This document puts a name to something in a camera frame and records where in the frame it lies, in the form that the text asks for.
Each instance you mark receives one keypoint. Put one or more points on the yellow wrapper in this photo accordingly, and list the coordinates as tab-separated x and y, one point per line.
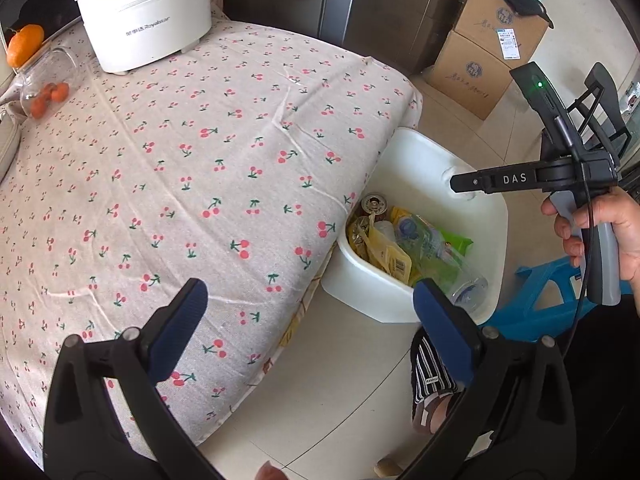
390	255

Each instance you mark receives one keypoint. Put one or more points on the striped slipper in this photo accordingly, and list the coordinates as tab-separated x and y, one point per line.
430	370

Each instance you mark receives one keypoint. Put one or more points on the white electric cooking pot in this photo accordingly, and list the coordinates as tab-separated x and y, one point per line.
150	25

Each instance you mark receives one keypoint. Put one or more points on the green chip bag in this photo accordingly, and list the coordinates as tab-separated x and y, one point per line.
442	255

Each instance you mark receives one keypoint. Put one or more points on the plain cardboard box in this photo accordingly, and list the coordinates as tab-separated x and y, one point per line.
465	82

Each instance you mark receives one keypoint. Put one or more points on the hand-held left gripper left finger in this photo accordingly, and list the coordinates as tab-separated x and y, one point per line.
180	320

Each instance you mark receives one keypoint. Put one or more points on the red cartoon drink can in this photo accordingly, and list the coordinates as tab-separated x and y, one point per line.
375	206

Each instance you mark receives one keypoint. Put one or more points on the person's right hand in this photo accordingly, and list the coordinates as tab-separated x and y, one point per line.
625	230

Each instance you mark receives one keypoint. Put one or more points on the cardboard box with label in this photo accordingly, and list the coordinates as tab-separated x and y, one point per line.
492	25

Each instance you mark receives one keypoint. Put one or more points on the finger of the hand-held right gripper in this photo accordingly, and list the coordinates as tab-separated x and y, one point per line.
495	180

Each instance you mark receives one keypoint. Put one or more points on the small orange fruit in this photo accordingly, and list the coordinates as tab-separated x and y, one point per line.
37	108
61	91
48	93

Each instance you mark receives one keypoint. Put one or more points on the yellow patterned undercloth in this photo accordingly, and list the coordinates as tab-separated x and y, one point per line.
300	320

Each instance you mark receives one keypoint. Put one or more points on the white appliance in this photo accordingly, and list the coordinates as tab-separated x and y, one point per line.
4	65

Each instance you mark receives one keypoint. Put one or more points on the dark grey refrigerator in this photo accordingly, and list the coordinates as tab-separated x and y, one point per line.
390	5

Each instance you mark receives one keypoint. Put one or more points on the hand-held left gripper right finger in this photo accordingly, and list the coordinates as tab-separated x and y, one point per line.
442	325

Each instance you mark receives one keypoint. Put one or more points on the person's left hand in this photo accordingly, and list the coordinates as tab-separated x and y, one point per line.
271	472

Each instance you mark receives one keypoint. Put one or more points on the clear plastic bottle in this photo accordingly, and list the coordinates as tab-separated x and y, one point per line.
460	280

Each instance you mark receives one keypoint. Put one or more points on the blue plastic stool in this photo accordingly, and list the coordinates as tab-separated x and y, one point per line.
530	310

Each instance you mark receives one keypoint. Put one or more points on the black chair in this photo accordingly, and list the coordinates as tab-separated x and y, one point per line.
600	105

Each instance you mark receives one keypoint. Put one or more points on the cherry print tablecloth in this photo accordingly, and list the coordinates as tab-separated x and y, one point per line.
210	160

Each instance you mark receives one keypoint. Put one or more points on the white plastic bin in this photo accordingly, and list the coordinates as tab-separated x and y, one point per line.
440	160

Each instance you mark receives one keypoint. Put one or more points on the white plastic wrapper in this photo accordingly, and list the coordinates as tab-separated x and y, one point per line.
385	231

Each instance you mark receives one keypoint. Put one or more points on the large orange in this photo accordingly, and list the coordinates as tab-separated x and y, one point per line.
25	45

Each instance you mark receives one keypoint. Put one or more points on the clear glass jar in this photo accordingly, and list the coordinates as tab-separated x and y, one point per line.
50	75

